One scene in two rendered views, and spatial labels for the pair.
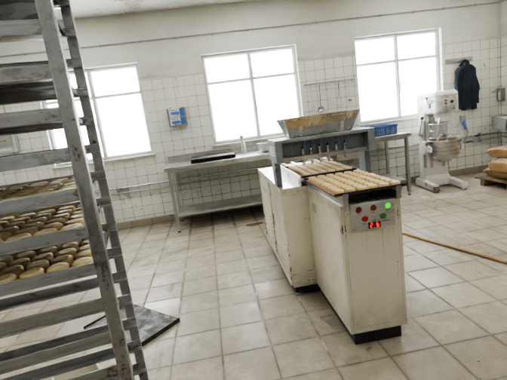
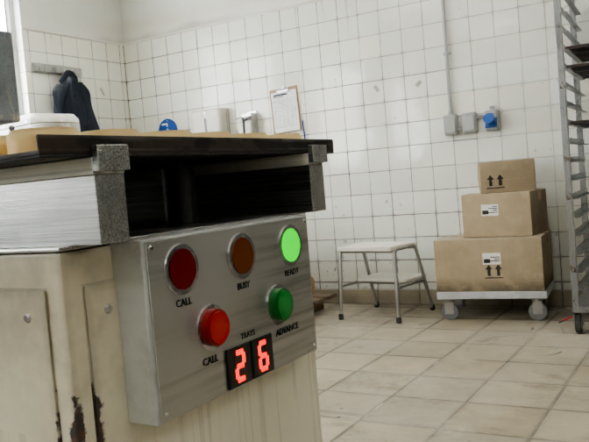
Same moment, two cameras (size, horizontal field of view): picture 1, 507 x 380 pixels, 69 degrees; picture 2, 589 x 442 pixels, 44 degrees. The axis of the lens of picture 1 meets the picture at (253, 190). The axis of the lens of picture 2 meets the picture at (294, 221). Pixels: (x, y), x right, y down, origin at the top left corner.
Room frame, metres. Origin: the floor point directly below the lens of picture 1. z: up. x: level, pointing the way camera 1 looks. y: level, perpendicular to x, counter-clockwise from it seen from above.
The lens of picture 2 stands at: (1.46, -0.13, 0.87)
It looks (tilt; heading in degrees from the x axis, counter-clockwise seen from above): 3 degrees down; 307
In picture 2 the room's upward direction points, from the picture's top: 5 degrees counter-clockwise
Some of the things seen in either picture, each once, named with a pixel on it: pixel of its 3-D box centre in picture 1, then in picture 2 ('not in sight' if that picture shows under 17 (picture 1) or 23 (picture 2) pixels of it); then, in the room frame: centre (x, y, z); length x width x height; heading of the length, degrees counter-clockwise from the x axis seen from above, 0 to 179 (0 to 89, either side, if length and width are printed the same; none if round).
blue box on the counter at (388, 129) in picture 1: (379, 130); not in sight; (5.45, -1.96, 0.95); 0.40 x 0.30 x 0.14; 99
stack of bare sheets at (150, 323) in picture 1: (130, 323); not in sight; (2.48, 1.01, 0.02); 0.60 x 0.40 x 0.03; 52
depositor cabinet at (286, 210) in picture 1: (311, 216); not in sight; (3.23, -0.49, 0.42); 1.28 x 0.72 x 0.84; 5
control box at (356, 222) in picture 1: (372, 214); (230, 303); (1.89, -0.61, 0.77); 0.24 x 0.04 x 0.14; 95
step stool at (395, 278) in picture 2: not in sight; (384, 278); (3.75, -4.08, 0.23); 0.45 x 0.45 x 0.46; 88
